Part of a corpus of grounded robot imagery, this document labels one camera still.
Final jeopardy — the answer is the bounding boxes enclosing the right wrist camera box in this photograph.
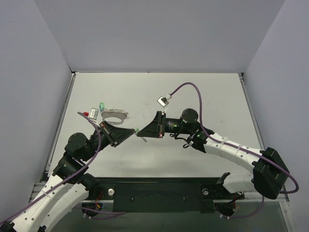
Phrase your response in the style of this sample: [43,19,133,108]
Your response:
[157,94,172,113]

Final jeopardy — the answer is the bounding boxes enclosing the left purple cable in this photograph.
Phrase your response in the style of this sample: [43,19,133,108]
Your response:
[0,111,102,223]

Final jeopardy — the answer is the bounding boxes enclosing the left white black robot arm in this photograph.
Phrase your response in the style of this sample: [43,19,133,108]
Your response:
[0,122,135,232]

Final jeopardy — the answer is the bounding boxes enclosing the purple cable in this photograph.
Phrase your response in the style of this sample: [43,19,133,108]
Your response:
[0,111,102,223]
[166,82,299,194]

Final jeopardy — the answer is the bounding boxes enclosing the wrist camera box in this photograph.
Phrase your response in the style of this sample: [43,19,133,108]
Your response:
[83,108,99,126]
[157,94,172,113]

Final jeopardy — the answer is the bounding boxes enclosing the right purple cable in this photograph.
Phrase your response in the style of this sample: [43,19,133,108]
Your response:
[166,82,299,194]

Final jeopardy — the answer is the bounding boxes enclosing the green blue key tag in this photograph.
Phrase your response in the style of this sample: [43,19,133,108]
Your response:
[99,102,105,113]

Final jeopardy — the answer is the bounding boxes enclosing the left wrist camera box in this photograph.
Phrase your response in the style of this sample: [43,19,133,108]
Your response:
[83,108,99,126]

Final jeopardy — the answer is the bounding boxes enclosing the aluminium frame rail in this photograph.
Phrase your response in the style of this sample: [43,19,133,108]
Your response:
[29,182,52,203]

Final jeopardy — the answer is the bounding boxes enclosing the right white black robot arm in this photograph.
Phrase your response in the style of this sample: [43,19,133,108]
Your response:
[137,108,289,200]

